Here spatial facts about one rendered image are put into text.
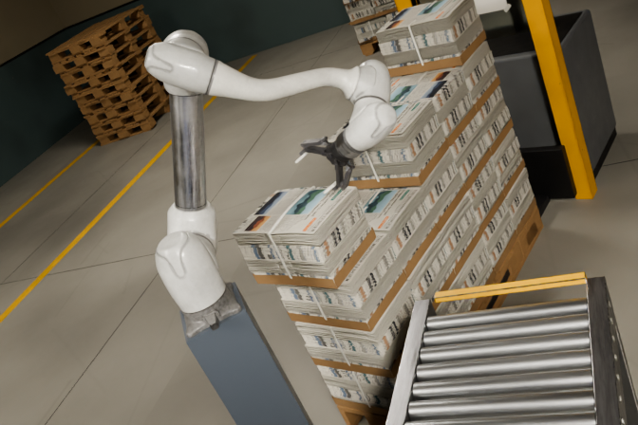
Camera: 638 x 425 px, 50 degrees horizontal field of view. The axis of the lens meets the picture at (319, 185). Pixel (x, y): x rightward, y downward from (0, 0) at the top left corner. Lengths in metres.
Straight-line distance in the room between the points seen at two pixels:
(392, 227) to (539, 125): 1.57
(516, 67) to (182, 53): 2.25
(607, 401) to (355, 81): 1.06
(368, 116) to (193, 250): 0.64
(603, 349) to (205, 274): 1.09
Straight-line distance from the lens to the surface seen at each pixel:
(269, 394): 2.26
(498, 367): 1.85
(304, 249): 2.24
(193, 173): 2.13
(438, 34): 3.03
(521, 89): 3.79
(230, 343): 2.13
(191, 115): 2.07
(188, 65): 1.86
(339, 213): 2.27
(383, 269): 2.46
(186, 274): 2.03
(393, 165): 2.68
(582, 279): 2.01
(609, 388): 1.74
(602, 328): 1.88
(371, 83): 2.01
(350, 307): 2.39
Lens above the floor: 2.05
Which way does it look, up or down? 24 degrees down
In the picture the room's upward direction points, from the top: 24 degrees counter-clockwise
